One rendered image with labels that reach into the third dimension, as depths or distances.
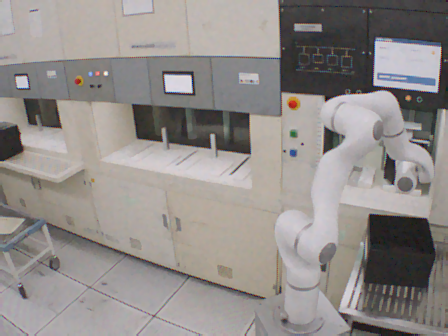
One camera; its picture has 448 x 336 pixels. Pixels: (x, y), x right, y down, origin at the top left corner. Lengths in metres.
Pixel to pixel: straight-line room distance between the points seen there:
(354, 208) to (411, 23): 0.92
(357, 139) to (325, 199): 0.20
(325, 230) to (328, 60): 0.84
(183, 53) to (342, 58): 0.82
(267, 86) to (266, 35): 0.24
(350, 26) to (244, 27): 0.50
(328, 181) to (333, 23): 0.79
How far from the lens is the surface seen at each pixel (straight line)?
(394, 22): 1.67
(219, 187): 2.18
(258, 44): 1.82
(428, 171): 1.48
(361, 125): 1.10
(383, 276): 1.62
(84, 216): 3.18
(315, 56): 1.74
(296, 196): 2.00
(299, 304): 1.35
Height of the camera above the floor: 1.84
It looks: 24 degrees down
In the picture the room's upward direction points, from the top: 4 degrees counter-clockwise
